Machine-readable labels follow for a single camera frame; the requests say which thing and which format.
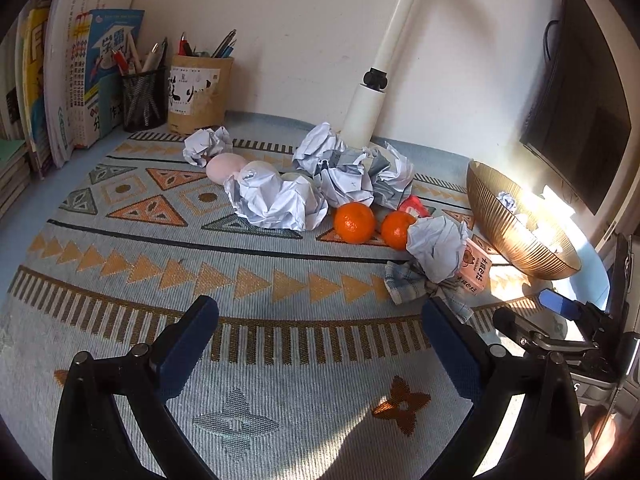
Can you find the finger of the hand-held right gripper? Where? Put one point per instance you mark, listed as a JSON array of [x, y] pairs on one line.
[[557, 304], [512, 325]]

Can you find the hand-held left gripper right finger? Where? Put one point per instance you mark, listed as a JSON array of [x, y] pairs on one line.
[[450, 350]]

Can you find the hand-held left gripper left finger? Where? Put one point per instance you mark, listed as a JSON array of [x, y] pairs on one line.
[[192, 345]]

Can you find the pink drink carton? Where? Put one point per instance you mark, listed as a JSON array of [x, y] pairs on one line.
[[475, 265]]

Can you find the golden ribbed bowl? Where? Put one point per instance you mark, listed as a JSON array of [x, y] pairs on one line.
[[505, 245]]

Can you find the plaid cloth bow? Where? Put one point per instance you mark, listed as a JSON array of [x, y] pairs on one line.
[[407, 280]]

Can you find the white paper ball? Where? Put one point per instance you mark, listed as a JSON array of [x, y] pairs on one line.
[[205, 145], [347, 180], [272, 205], [437, 250], [320, 147], [508, 202], [395, 172]]

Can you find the small orange mandarin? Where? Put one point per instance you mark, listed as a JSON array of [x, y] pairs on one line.
[[397, 230]]

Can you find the red snack packet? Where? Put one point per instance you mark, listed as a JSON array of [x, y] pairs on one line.
[[412, 206]]

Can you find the large orange mandarin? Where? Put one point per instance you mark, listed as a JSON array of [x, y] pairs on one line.
[[355, 222]]

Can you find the pink egg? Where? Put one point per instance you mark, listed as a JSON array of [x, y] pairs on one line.
[[222, 167]]

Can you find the white egg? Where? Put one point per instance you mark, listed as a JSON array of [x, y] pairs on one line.
[[262, 170]]

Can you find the patterned woven table mat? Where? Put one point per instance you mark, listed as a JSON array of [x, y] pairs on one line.
[[175, 260]]

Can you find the black monitor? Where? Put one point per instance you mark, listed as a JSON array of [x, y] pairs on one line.
[[580, 110]]

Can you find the tan paper pen holder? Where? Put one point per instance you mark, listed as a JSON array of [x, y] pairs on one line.
[[197, 105]]

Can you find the black mesh pen holder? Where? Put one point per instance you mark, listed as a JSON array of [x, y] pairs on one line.
[[145, 102]]

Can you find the stack of flat books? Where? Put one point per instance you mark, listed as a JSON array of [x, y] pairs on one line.
[[11, 175]]

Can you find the white desk lamp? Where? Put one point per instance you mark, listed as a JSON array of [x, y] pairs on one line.
[[367, 110]]

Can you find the blue white boxed book set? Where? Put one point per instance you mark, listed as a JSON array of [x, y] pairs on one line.
[[102, 75]]

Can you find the bunch of pens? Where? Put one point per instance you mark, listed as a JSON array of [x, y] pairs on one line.
[[150, 57], [222, 45]]

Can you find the yellow upright books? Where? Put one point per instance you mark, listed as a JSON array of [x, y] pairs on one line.
[[35, 90]]

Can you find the row of books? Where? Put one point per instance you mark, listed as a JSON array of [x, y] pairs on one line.
[[67, 25]]

